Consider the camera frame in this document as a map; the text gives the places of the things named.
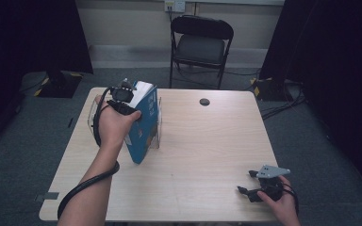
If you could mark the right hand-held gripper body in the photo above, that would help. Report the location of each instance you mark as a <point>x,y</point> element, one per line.
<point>271,185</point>

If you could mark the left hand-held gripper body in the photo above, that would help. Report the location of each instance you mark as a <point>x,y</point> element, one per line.
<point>122,99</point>

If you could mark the blue book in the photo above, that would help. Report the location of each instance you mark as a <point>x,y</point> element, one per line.
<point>144,125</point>

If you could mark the clear acrylic divided rack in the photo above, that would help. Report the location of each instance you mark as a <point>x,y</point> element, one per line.
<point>157,125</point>

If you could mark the person's left hand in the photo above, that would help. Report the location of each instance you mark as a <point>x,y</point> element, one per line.
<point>116,125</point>

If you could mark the person's right hand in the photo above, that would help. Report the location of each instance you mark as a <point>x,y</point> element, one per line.
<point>283,210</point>

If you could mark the black stand base yellow tape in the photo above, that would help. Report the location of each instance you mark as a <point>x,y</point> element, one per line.
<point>268,89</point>
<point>59,86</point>

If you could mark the round black table grommet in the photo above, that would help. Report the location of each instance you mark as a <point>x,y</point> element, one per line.
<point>204,102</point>

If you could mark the black folding chair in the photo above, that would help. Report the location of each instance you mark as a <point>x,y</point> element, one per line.
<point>201,47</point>

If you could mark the black curtain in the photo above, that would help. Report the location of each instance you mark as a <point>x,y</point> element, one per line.
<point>336,62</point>
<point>19,47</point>

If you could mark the grey floor tape strip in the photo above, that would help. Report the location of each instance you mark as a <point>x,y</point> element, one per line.
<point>47,196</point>

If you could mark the white wall outlet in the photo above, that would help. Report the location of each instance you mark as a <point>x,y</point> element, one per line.
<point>174,5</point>

